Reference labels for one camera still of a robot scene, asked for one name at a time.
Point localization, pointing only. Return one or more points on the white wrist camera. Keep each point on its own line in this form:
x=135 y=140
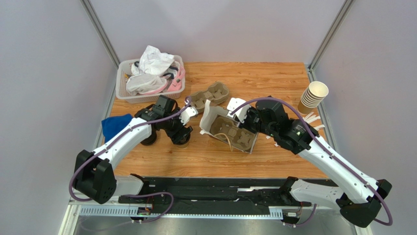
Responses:
x=236 y=110
x=187 y=114

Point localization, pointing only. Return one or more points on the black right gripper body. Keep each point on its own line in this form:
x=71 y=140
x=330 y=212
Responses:
x=251 y=116

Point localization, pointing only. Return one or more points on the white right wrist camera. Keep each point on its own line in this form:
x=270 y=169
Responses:
x=236 y=110

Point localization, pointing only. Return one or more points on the brown paper bag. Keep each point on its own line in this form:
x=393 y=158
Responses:
x=210 y=113

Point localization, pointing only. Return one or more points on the cardboard cup carrier tray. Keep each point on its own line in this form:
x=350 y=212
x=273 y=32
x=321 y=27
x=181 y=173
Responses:
x=216 y=93

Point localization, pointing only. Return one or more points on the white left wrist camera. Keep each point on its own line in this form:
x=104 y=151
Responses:
x=187 y=114

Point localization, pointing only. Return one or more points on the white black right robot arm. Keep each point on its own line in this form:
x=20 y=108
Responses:
x=358 y=197

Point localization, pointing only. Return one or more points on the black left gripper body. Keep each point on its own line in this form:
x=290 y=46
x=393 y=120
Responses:
x=173 y=127

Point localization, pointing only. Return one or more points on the single cardboard cup carrier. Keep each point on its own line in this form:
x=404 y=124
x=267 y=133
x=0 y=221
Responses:
x=226 y=130

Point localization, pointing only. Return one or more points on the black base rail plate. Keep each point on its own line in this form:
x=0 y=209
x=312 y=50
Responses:
x=216 y=196

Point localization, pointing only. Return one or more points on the aluminium frame rail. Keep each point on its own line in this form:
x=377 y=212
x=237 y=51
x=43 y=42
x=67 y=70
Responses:
x=114 y=218

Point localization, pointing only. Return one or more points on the stack of paper cups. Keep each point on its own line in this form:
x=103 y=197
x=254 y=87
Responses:
x=312 y=96

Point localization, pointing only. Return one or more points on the white wrapped straw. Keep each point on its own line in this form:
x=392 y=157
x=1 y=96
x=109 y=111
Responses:
x=311 y=117
x=320 y=127

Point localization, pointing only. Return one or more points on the blue folded cloth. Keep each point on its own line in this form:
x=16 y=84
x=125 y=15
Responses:
x=111 y=126

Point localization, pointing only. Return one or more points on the pink white item in basket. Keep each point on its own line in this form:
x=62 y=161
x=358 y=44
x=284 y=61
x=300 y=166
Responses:
x=146 y=84

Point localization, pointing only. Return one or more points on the crumpled white paper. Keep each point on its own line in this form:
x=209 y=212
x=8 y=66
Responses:
x=152 y=62

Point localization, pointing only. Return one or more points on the white plastic basket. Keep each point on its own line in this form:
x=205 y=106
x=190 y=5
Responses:
x=124 y=70

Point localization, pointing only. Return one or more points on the brown paper coffee cup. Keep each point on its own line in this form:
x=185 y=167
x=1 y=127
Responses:
x=183 y=145

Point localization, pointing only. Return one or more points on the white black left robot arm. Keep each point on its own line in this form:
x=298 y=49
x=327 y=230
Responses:
x=94 y=178

